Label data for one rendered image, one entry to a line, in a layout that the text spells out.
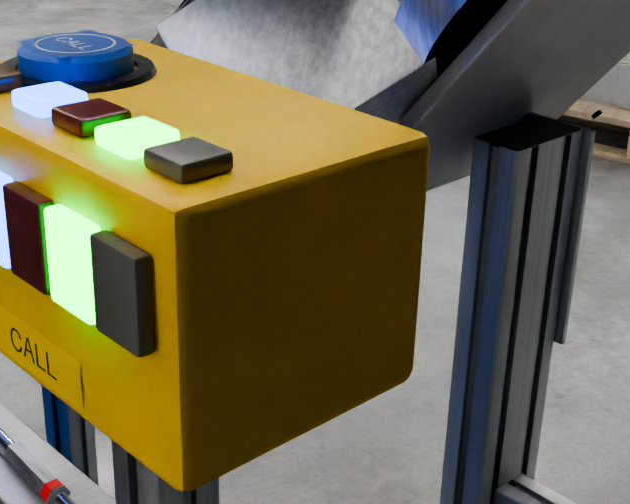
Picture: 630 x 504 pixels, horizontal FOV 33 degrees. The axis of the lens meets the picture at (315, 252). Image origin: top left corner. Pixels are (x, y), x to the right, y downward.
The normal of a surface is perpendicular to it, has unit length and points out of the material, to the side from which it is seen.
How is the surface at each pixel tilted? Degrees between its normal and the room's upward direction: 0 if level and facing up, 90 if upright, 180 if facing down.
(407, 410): 0
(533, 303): 90
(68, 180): 90
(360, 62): 55
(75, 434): 90
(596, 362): 0
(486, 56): 130
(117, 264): 90
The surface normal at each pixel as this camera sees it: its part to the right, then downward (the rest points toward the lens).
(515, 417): 0.69, 0.32
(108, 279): -0.73, 0.27
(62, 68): -0.03, 0.42
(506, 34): 0.51, 0.83
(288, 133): 0.03, -0.91
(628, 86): -0.57, 0.41
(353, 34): -0.15, -0.18
